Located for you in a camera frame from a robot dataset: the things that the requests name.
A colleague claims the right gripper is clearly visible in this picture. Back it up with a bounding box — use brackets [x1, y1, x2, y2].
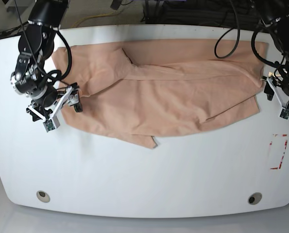
[32, 88, 83, 114]

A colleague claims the peach T-shirt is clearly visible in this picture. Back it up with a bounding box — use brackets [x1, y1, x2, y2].
[62, 39, 263, 149]

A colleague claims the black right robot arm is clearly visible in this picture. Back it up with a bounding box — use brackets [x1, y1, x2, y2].
[11, 0, 72, 118]

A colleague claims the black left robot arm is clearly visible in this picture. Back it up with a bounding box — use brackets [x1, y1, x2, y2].
[251, 0, 289, 97]

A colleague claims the red tape rectangle marking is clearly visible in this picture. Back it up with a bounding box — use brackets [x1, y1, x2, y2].
[268, 134, 288, 170]

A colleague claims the left table grommet hole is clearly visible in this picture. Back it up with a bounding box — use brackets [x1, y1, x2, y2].
[36, 191, 50, 203]

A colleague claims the table grommet hole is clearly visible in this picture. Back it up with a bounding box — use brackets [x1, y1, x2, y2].
[36, 191, 50, 203]
[248, 192, 262, 205]

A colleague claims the right table grommet hole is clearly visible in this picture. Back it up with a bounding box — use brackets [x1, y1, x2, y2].
[248, 192, 262, 205]

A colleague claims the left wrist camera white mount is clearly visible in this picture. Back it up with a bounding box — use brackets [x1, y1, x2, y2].
[262, 72, 289, 120]

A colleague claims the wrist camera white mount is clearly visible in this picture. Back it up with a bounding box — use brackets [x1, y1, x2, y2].
[26, 83, 80, 132]
[262, 72, 289, 120]

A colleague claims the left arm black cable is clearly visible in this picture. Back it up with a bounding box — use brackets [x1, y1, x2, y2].
[213, 0, 281, 71]

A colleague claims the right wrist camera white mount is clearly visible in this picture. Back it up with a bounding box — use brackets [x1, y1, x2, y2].
[26, 83, 80, 132]

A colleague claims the yellow cable on floor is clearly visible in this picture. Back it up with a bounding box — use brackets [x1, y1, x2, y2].
[73, 8, 126, 28]

